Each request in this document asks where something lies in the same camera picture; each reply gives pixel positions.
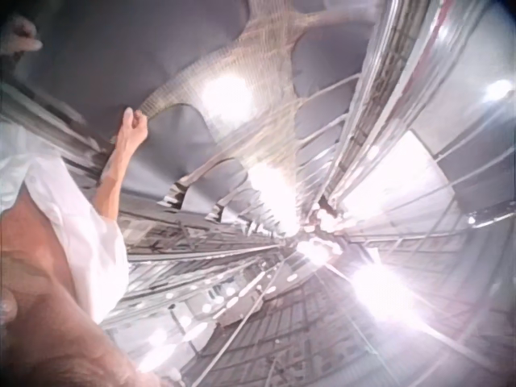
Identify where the person's left hand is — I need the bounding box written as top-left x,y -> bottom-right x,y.
0,15 -> 44,57

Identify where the person's right hand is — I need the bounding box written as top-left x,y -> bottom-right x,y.
114,106 -> 150,149

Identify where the beige mesh cloth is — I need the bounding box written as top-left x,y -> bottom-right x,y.
135,0 -> 390,227

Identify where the grey fabric sheet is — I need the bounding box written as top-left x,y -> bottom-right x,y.
22,0 -> 366,229

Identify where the shiny metal rail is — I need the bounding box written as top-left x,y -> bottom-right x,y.
0,86 -> 118,170

